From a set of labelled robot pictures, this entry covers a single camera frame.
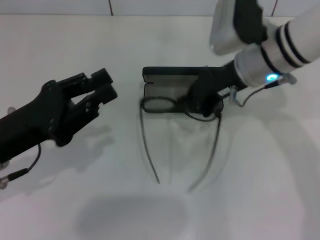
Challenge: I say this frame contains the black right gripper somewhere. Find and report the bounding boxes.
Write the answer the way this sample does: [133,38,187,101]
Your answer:
[183,62,248,118]

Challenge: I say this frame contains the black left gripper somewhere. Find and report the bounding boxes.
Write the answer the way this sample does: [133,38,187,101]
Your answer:
[0,79,118,163]

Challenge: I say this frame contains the black thin-framed glasses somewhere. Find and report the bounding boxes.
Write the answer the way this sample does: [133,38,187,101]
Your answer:
[136,96,223,192]

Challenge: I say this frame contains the black glasses case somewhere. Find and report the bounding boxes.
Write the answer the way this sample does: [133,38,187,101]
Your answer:
[142,66,223,115]

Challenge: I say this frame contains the silver right connector stub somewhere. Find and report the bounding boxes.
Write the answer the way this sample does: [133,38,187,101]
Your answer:
[229,86,239,106]

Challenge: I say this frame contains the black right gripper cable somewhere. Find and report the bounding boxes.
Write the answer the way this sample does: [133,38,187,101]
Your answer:
[236,74,298,108]

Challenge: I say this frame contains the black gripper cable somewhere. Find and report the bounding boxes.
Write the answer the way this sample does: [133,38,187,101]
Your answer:
[236,74,298,108]
[0,143,42,190]

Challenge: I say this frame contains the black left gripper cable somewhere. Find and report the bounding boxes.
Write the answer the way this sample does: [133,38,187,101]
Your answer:
[0,143,42,190]

